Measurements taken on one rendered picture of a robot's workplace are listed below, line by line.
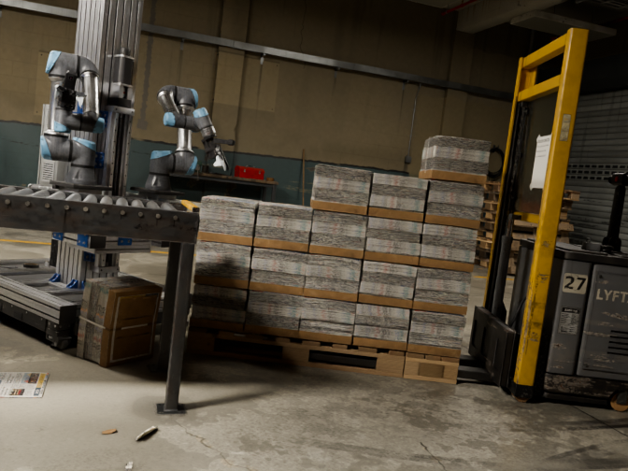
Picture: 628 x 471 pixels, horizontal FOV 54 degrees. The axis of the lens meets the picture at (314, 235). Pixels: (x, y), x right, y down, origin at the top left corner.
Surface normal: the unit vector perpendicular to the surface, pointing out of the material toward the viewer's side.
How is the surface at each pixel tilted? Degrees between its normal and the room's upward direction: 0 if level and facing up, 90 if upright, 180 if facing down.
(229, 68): 90
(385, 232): 90
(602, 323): 90
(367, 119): 90
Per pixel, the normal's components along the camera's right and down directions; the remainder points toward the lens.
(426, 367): 0.00, 0.09
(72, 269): -0.60, 0.00
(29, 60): 0.30, 0.12
